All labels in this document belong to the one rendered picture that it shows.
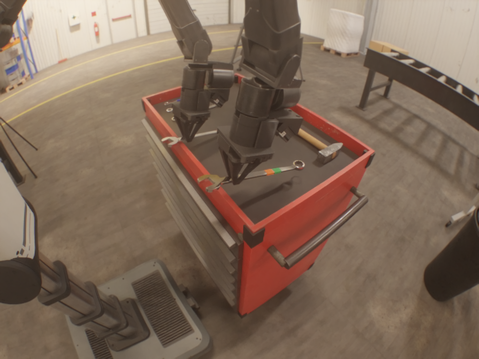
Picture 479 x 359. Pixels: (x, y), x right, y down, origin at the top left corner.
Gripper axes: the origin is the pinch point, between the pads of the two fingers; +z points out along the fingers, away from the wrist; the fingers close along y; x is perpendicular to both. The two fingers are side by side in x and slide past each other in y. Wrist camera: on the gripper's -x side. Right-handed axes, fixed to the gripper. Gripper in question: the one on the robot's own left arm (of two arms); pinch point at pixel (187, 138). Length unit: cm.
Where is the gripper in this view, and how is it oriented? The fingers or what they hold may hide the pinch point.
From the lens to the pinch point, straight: 64.8
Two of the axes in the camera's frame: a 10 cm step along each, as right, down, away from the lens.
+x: -7.5, 2.8, -6.1
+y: -6.4, -5.5, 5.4
